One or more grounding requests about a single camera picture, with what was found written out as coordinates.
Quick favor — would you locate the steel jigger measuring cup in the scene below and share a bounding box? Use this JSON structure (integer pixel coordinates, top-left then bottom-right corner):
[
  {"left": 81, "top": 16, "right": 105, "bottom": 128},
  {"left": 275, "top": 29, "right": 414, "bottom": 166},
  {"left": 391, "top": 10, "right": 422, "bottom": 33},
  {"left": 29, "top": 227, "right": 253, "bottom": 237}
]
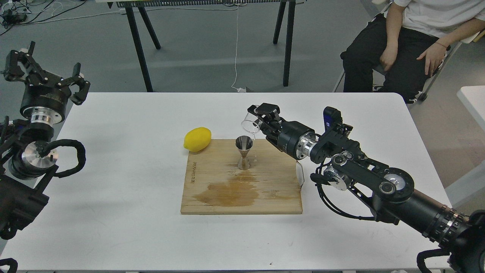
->
[{"left": 235, "top": 135, "right": 253, "bottom": 170}]

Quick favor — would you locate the yellow lemon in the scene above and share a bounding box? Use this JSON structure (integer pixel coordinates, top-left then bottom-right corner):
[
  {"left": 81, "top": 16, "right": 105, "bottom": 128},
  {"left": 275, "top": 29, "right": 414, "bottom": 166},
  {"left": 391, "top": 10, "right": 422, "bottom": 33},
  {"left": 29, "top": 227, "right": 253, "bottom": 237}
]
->
[{"left": 183, "top": 127, "right": 211, "bottom": 152}]

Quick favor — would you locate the white hanging cable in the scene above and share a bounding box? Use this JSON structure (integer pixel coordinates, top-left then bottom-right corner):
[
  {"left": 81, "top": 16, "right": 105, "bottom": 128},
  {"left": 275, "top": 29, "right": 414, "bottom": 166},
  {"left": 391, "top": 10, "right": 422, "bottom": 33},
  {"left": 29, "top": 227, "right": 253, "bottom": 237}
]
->
[{"left": 231, "top": 3, "right": 246, "bottom": 93}]

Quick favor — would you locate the person's left hand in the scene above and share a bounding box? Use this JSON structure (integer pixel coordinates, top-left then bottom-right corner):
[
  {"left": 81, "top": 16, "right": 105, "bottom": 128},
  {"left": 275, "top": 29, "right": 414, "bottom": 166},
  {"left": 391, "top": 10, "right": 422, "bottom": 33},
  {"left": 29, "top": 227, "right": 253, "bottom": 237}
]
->
[{"left": 417, "top": 41, "right": 449, "bottom": 77}]

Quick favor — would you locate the clear glass cup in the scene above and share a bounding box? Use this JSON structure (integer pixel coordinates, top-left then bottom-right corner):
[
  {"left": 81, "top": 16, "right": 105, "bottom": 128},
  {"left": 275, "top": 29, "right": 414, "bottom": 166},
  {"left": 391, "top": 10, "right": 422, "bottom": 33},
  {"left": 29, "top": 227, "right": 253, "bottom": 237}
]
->
[{"left": 241, "top": 104, "right": 262, "bottom": 134}]

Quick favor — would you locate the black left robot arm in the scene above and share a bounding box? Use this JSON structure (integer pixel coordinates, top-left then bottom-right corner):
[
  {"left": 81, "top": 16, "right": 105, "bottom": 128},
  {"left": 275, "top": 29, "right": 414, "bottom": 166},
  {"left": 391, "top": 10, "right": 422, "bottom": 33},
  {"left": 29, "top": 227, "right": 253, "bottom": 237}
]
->
[{"left": 0, "top": 41, "right": 90, "bottom": 240}]

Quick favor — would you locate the white side table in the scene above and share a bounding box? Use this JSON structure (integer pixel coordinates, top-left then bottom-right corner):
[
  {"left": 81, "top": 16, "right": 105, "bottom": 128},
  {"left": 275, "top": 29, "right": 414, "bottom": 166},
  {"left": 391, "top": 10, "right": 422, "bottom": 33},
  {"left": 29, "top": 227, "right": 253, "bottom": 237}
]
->
[{"left": 446, "top": 85, "right": 485, "bottom": 207}]

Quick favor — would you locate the seated person in white shirt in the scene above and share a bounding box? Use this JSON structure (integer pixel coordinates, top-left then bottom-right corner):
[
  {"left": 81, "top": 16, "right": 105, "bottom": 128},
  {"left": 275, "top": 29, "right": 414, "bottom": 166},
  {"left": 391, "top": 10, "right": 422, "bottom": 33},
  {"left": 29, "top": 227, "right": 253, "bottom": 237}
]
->
[{"left": 340, "top": 0, "right": 485, "bottom": 104}]

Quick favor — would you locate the wooden cutting board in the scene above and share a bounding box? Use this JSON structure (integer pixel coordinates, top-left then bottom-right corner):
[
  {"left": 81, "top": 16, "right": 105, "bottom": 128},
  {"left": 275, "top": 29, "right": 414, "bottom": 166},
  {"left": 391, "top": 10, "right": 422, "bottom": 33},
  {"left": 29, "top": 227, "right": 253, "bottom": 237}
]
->
[{"left": 180, "top": 139, "right": 303, "bottom": 215}]

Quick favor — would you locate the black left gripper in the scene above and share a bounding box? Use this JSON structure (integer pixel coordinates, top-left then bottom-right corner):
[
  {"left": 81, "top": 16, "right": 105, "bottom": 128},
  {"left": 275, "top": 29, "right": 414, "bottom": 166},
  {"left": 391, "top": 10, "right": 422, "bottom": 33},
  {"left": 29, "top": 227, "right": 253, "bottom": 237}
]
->
[{"left": 1, "top": 41, "right": 91, "bottom": 125}]

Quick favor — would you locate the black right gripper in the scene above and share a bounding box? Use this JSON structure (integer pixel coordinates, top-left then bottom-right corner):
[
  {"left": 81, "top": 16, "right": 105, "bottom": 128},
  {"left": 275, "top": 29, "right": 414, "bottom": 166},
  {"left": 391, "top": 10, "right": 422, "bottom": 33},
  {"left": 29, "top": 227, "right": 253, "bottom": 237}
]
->
[{"left": 253, "top": 103, "right": 318, "bottom": 160}]

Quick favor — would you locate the cable bundle on floor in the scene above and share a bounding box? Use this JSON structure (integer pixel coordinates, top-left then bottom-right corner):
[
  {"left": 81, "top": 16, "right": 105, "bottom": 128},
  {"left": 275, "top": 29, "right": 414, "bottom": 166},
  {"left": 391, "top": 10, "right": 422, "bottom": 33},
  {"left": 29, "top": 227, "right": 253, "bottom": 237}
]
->
[{"left": 0, "top": 0, "right": 125, "bottom": 37}]

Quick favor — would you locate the person's right hand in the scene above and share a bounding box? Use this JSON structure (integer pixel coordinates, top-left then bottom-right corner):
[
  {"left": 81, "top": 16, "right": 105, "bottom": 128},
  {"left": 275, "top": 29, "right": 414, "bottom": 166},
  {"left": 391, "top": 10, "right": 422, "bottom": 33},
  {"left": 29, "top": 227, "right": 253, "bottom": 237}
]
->
[{"left": 380, "top": 42, "right": 398, "bottom": 72}]

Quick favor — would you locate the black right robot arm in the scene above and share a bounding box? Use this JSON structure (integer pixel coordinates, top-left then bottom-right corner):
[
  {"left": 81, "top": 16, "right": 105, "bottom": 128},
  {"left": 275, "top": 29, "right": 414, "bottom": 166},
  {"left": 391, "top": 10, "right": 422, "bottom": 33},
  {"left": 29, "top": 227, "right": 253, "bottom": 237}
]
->
[{"left": 248, "top": 103, "right": 485, "bottom": 273}]

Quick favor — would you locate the black-legged background table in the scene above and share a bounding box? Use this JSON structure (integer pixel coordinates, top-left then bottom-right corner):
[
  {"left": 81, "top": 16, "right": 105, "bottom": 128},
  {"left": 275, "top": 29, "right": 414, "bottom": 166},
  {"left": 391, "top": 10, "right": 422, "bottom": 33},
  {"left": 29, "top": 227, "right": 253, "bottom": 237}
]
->
[{"left": 92, "top": 0, "right": 303, "bottom": 93}]

